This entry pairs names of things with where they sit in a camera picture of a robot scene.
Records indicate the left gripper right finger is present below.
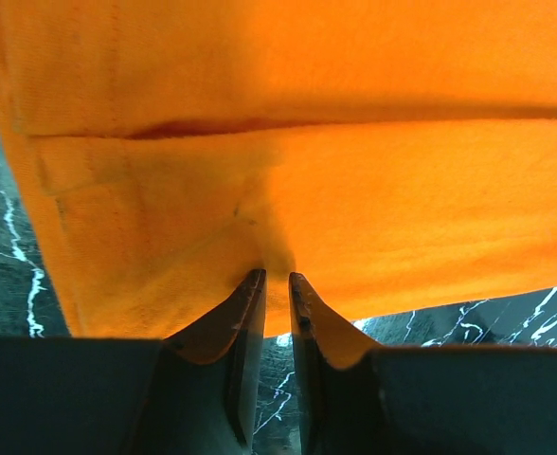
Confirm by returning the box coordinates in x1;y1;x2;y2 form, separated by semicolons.
289;272;390;454

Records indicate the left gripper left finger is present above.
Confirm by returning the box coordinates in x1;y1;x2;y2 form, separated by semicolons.
130;269;266;454

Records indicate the orange t shirt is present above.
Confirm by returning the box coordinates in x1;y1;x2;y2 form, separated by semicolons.
0;1;557;337

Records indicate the black marble pattern mat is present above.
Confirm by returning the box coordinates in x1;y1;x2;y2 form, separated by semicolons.
0;145;557;454

